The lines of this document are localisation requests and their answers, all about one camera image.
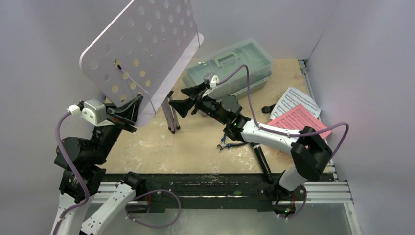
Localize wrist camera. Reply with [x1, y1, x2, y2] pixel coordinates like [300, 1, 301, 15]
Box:
[203, 72, 219, 91]
[67, 99, 114, 127]

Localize black clarinet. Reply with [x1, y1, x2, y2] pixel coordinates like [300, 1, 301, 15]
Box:
[250, 142, 274, 184]

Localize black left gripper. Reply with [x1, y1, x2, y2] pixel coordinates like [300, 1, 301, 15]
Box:
[91, 93, 143, 163]

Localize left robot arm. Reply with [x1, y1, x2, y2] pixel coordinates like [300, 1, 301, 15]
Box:
[51, 94, 147, 235]

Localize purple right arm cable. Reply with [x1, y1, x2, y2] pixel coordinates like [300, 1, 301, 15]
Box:
[216, 64, 350, 163]

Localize white sheet music page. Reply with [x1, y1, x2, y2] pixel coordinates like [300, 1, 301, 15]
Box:
[269, 87, 321, 120]

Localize white perforated music stand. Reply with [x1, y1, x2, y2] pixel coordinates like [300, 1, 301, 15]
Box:
[79, 0, 204, 127]

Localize small black clip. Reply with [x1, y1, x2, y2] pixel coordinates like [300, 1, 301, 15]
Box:
[261, 104, 275, 114]

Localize blue handled pliers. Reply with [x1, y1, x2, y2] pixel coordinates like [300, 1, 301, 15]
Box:
[217, 134, 247, 151]

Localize pink sheet music page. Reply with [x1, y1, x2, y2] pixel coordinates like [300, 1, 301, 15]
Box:
[267, 104, 327, 131]

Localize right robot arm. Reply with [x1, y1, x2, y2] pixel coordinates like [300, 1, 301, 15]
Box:
[169, 83, 333, 199]

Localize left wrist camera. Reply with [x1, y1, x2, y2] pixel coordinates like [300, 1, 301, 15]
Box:
[67, 99, 114, 127]

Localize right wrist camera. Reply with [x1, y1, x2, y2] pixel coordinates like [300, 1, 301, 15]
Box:
[203, 72, 219, 91]

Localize clear green storage box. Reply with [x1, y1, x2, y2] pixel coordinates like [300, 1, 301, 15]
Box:
[183, 38, 274, 93]

